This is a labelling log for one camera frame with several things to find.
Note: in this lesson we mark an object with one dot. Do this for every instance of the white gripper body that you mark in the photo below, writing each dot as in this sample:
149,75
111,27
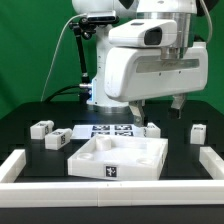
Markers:
136,74

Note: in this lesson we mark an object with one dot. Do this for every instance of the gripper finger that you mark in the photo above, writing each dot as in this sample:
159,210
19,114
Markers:
136,108
177,105

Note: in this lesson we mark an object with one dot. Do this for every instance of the white square tabletop part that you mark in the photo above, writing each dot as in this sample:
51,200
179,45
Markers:
119,158

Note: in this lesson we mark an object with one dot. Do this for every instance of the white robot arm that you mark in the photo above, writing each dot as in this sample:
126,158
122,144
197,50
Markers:
183,12

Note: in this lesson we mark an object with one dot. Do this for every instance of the white fiducial marker sheet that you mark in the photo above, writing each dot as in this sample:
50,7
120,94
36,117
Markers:
88,131

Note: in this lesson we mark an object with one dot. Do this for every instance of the white U-shaped fence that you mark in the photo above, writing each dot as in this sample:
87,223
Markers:
101,194

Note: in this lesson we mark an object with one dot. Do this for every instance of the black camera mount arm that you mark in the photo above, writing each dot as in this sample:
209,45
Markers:
81,50

